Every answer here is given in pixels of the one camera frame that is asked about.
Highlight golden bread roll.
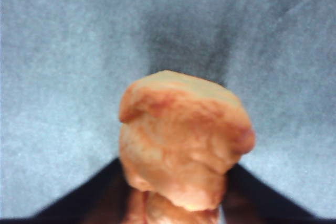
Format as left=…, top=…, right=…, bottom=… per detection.
left=118, top=69, right=256, bottom=224

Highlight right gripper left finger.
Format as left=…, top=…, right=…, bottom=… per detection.
left=0, top=157, right=137, bottom=224

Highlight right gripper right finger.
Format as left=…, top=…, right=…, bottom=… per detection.
left=220, top=162, right=336, bottom=224

